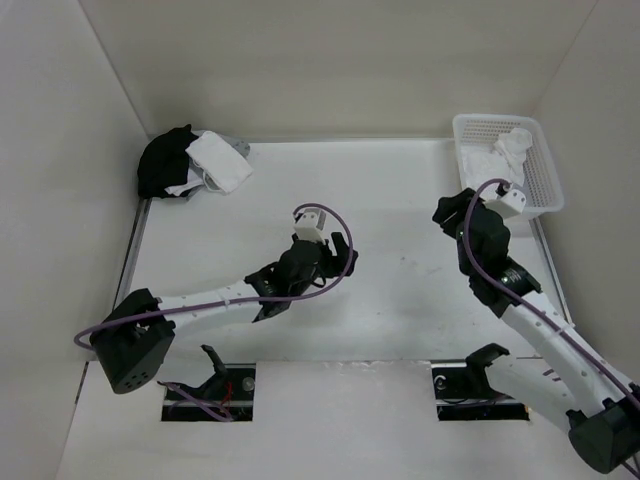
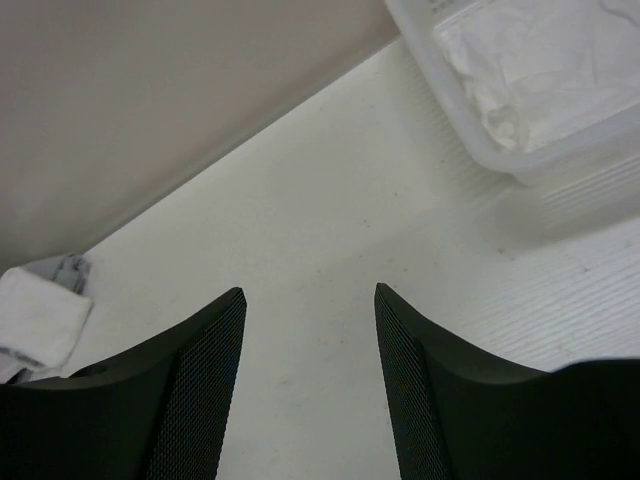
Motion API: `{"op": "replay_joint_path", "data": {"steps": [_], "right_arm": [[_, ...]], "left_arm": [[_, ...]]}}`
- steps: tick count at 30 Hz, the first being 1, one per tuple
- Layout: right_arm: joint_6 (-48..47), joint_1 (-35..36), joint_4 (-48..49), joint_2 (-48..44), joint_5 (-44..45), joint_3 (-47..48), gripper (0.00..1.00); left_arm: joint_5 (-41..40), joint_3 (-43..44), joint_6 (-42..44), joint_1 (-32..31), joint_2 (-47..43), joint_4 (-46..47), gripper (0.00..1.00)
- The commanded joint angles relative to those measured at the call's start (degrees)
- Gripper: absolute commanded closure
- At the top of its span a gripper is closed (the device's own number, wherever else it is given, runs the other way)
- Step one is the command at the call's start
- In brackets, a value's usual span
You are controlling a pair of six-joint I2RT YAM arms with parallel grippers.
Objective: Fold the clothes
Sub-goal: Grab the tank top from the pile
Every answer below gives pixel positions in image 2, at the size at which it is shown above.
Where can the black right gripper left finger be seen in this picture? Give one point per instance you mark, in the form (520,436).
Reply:
(158,410)

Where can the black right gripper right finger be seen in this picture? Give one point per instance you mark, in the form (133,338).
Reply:
(460,412)

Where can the white tank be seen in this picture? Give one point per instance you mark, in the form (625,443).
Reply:
(41,321)
(538,71)

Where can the folded white tank top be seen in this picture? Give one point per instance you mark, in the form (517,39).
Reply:
(41,321)

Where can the grey tank top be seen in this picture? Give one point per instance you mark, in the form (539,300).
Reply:
(69,271)

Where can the white plastic basket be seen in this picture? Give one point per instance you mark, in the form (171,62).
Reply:
(610,142)

